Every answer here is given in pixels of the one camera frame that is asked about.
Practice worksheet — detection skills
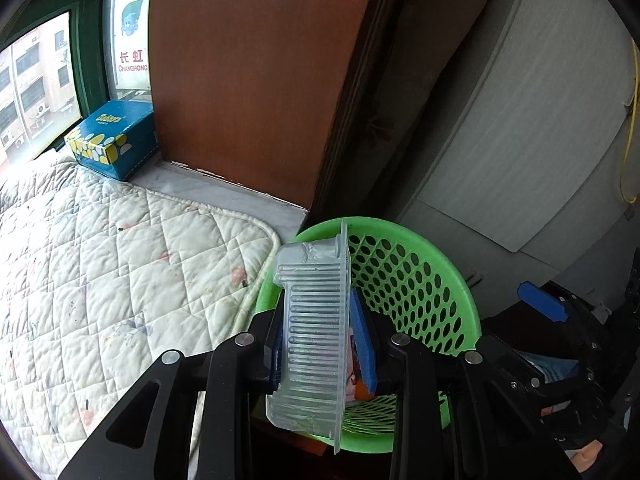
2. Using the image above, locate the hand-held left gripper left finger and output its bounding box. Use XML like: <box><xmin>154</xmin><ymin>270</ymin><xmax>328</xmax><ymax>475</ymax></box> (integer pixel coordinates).
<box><xmin>57</xmin><ymin>305</ymin><xmax>281</xmax><ymax>480</ymax></box>

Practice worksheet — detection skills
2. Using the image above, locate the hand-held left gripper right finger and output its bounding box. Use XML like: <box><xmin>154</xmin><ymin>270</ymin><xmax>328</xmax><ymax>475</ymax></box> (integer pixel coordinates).
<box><xmin>348</xmin><ymin>287</ymin><xmax>566</xmax><ymax>480</ymax></box>

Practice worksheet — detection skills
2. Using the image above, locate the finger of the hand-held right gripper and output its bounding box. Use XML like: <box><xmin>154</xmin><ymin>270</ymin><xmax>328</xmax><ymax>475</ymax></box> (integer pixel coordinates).
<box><xmin>517</xmin><ymin>281</ymin><xmax>571</xmax><ymax>324</ymax></box>
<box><xmin>479</xmin><ymin>334</ymin><xmax>546</xmax><ymax>391</ymax></box>

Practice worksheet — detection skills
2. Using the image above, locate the orange snack wrapper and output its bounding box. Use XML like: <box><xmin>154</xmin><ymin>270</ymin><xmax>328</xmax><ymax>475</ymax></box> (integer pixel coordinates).
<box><xmin>346</xmin><ymin>360</ymin><xmax>376</xmax><ymax>403</ymax></box>

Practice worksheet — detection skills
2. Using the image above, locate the clear ribbed plastic tray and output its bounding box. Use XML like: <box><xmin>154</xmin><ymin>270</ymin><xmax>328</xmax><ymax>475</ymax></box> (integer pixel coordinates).
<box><xmin>265</xmin><ymin>218</ymin><xmax>351</xmax><ymax>456</ymax></box>

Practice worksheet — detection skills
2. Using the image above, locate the green perforated plastic basket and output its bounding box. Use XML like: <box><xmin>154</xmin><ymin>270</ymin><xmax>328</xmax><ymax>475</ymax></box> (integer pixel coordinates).
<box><xmin>255</xmin><ymin>216</ymin><xmax>483</xmax><ymax>453</ymax></box>

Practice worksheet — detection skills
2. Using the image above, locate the person's right hand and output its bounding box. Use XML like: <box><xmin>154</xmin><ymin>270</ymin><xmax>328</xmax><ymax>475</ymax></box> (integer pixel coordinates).
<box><xmin>572</xmin><ymin>455</ymin><xmax>604</xmax><ymax>480</ymax></box>

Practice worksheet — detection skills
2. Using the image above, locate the white quilted mat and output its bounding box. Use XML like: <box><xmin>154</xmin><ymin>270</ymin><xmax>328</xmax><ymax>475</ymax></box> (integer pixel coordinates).
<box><xmin>0</xmin><ymin>152</ymin><xmax>281</xmax><ymax>466</ymax></box>

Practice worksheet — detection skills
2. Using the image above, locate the grey woodgrain panel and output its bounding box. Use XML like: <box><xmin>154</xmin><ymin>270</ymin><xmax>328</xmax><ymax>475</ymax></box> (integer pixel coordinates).
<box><xmin>390</xmin><ymin>0</ymin><xmax>636</xmax><ymax>286</ymax></box>

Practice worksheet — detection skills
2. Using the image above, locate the blue spotted tissue box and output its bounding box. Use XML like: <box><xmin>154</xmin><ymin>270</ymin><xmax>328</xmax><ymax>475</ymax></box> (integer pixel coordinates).
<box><xmin>64</xmin><ymin>100</ymin><xmax>161</xmax><ymax>182</ymax></box>

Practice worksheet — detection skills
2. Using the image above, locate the brown wooden cabinet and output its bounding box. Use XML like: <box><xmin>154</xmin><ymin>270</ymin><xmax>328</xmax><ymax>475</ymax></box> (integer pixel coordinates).
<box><xmin>147</xmin><ymin>0</ymin><xmax>493</xmax><ymax>221</ymax></box>

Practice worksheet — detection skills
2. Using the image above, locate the white printed carton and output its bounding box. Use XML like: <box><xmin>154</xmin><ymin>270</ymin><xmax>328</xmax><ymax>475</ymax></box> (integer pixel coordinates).
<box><xmin>107</xmin><ymin>0</ymin><xmax>153</xmax><ymax>91</ymax></box>

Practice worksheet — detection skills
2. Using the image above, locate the beige building outside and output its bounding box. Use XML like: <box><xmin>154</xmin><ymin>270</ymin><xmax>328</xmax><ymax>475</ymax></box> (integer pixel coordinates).
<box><xmin>0</xmin><ymin>12</ymin><xmax>81</xmax><ymax>161</ymax></box>

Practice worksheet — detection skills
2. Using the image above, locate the yellow cable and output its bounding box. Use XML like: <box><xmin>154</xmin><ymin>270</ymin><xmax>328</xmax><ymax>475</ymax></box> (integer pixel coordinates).
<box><xmin>619</xmin><ymin>40</ymin><xmax>640</xmax><ymax>206</ymax></box>

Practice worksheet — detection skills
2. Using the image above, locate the green window frame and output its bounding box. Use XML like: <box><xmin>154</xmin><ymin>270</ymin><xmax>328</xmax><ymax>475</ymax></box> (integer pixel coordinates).
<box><xmin>0</xmin><ymin>0</ymin><xmax>156</xmax><ymax>161</ymax></box>

